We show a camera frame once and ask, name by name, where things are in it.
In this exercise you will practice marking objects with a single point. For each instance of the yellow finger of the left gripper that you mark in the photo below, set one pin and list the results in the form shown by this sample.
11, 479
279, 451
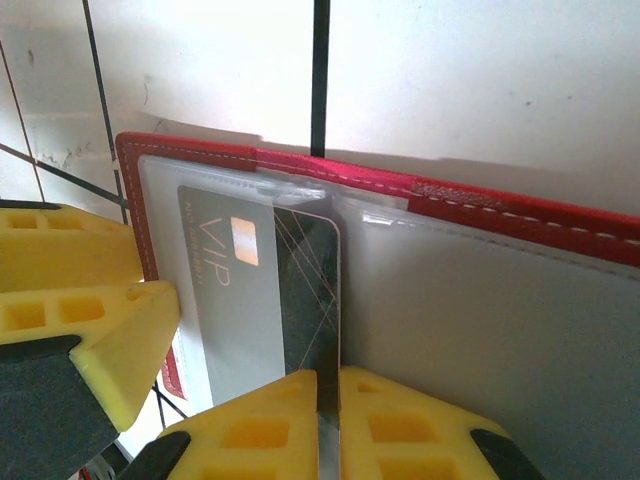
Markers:
75, 320
65, 250

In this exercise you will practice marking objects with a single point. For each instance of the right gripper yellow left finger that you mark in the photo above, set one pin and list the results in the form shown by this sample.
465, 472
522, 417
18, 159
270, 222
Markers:
250, 435

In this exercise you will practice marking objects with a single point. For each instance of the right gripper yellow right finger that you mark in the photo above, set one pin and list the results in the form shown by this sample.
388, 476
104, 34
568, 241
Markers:
400, 435

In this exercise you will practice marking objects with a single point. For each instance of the red leather card holder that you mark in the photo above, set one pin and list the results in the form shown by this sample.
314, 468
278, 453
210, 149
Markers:
475, 325

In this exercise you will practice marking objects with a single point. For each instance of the black VIP card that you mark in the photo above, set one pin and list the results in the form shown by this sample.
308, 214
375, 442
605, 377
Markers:
310, 280

